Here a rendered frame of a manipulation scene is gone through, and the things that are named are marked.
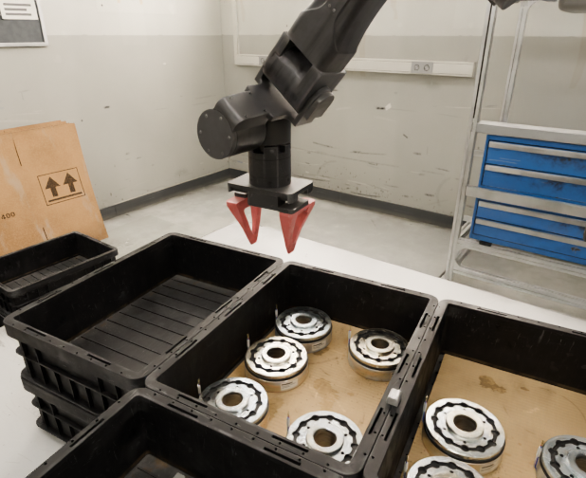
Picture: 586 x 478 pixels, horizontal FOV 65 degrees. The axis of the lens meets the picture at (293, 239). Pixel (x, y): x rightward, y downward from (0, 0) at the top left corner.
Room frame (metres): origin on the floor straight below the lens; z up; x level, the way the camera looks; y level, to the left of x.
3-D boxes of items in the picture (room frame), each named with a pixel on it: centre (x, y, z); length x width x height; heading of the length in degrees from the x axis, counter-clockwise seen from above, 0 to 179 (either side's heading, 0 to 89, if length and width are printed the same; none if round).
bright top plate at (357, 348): (0.63, -0.15, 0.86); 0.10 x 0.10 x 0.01
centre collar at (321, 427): (0.43, -0.04, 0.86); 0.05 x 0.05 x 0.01
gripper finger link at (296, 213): (0.59, 0.02, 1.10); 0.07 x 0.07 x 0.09; 60
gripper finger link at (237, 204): (0.61, 0.05, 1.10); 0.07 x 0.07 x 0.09; 60
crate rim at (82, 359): (0.71, 0.24, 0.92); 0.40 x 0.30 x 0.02; 152
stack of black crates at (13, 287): (1.49, 0.90, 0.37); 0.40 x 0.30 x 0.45; 144
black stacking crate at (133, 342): (0.71, 0.24, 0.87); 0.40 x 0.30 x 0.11; 152
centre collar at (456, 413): (0.45, -0.23, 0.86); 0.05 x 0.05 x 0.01
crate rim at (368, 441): (0.56, -0.03, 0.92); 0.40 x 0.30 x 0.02; 152
